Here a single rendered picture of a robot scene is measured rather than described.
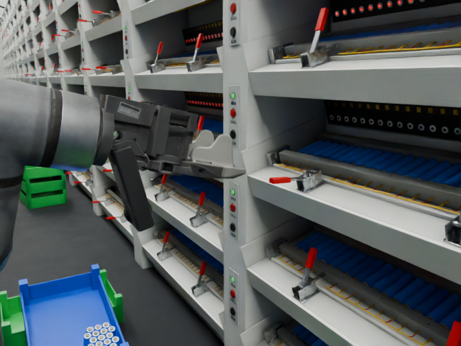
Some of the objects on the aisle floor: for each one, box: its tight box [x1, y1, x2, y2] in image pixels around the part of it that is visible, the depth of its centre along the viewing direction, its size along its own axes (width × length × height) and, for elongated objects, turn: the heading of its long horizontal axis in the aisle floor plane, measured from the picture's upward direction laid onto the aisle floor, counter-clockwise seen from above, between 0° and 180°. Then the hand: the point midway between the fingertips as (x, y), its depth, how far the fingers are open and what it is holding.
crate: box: [19, 264, 129, 346], centre depth 104 cm, size 30×20×8 cm
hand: (230, 173), depth 62 cm, fingers open, 3 cm apart
